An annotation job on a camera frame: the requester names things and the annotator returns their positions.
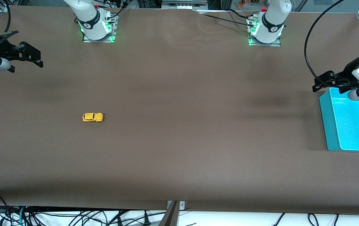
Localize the yellow beetle toy car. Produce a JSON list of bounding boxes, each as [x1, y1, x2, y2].
[[82, 113, 104, 123]]

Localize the teal plastic bin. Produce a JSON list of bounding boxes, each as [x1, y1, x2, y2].
[[319, 87, 359, 153]]

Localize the brown table mat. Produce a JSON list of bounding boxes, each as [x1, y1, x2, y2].
[[0, 6, 359, 215]]

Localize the white power strip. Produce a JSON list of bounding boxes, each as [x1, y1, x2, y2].
[[161, 0, 208, 9]]

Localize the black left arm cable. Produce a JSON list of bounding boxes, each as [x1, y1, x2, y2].
[[304, 0, 345, 79]]

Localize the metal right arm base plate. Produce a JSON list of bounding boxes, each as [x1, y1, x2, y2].
[[82, 14, 117, 43]]

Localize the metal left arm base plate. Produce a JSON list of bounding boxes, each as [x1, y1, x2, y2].
[[248, 17, 282, 47]]

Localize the short black base cable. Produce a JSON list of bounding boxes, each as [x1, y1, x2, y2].
[[228, 9, 253, 20]]

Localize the long black base cable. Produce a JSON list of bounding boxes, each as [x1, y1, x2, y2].
[[198, 13, 255, 29]]

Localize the small metal table bracket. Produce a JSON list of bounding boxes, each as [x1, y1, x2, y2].
[[167, 200, 185, 210]]

